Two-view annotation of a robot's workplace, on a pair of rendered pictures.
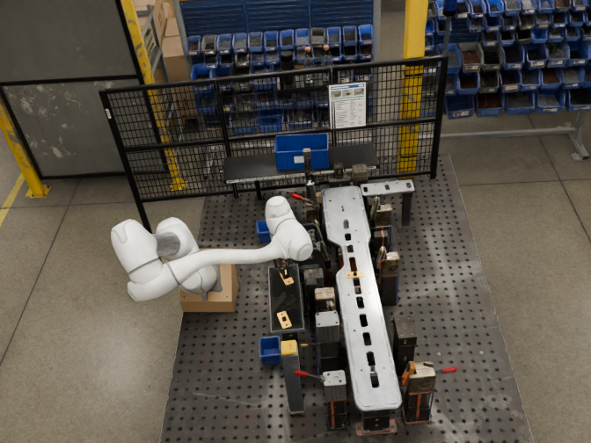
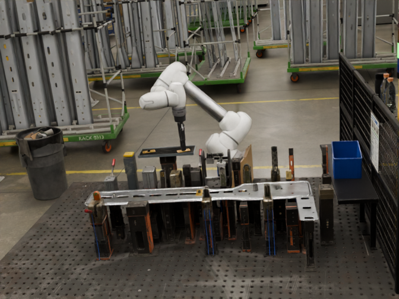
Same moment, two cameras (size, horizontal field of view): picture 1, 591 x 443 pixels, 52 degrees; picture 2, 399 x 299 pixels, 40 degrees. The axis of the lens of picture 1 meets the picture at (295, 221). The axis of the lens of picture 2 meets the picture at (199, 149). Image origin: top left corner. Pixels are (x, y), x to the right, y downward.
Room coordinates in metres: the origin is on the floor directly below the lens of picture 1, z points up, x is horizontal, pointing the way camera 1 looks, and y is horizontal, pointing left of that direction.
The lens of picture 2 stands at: (2.34, -3.28, 2.38)
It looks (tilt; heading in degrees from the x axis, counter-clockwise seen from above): 20 degrees down; 97
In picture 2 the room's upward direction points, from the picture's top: 6 degrees counter-clockwise
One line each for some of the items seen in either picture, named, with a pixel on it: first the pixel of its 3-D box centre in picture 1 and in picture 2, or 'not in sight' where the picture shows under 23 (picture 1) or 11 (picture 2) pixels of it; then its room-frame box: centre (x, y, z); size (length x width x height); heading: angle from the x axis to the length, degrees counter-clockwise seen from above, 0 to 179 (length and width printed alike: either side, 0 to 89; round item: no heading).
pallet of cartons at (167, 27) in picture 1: (170, 48); not in sight; (5.49, 1.04, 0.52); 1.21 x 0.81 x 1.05; 0
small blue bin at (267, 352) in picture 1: (270, 351); not in sight; (1.72, 0.18, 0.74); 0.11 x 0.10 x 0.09; 0
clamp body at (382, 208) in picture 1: (383, 231); (269, 225); (2.34, -0.47, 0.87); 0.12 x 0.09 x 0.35; 90
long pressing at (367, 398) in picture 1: (357, 278); (196, 194); (1.91, -0.27, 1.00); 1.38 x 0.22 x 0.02; 0
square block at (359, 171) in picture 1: (360, 192); (326, 215); (2.67, -0.39, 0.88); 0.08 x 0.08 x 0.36; 0
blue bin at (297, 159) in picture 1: (302, 151); (346, 159); (2.83, -0.08, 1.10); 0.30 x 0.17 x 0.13; 85
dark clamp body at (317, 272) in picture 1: (316, 299); (198, 196); (1.90, -0.06, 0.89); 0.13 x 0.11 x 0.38; 90
